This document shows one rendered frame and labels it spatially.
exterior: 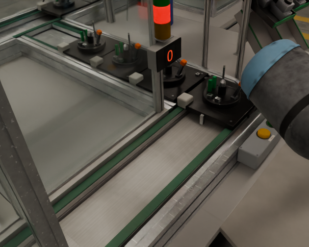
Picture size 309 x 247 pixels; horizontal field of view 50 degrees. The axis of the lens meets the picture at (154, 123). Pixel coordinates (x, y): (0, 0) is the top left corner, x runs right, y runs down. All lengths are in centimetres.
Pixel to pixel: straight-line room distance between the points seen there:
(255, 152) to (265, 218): 20
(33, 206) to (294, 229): 78
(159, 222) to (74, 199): 26
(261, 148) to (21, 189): 83
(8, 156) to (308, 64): 42
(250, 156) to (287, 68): 58
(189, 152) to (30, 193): 76
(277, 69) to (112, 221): 63
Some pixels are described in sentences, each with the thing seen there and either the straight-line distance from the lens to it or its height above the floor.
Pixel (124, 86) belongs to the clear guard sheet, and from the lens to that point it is 102.
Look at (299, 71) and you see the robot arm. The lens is 53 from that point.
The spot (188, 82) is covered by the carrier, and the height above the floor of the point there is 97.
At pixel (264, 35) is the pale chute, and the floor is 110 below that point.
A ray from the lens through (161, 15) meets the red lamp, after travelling 99.
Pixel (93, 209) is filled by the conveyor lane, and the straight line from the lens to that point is 99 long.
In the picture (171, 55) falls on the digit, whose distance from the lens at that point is 107.
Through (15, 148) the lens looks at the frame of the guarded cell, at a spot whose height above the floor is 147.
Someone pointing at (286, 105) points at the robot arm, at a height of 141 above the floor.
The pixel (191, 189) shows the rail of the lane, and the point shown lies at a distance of 95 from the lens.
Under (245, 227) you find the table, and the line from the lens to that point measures 102.
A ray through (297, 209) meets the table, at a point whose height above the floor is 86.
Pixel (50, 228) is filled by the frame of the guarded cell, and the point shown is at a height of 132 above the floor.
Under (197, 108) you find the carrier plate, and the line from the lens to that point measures 121.
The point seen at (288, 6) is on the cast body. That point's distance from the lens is 133.
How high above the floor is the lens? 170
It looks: 40 degrees down
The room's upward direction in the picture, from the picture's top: 4 degrees counter-clockwise
